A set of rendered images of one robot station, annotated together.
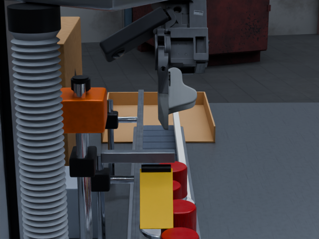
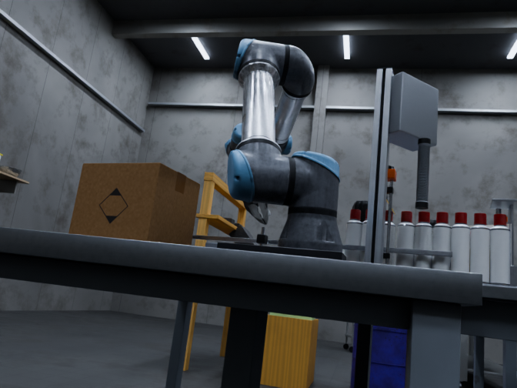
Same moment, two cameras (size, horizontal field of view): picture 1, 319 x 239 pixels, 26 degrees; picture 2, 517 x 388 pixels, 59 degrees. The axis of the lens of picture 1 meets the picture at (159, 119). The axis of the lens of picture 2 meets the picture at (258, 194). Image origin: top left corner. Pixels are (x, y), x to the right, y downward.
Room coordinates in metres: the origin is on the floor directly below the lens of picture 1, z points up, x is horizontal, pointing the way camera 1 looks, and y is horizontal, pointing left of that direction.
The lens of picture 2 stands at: (0.36, 1.47, 0.77)
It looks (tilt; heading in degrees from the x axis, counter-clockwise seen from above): 13 degrees up; 295
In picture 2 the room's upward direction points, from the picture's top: 7 degrees clockwise
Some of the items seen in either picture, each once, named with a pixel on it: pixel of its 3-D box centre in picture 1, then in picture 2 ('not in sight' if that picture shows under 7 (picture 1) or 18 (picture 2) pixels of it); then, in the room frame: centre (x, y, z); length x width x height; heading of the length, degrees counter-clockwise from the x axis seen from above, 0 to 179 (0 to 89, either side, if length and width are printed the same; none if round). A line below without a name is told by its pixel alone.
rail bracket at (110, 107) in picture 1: (121, 140); not in sight; (1.27, 0.07, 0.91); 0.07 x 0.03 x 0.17; 91
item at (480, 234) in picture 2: not in sight; (479, 248); (0.32, -0.01, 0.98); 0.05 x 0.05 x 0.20
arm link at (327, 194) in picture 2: not in sight; (311, 182); (0.70, 0.45, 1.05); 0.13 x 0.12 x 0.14; 33
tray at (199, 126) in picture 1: (157, 115); not in sight; (1.64, 0.01, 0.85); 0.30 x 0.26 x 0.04; 1
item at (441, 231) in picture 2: not in sight; (441, 245); (0.42, -0.01, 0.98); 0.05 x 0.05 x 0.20
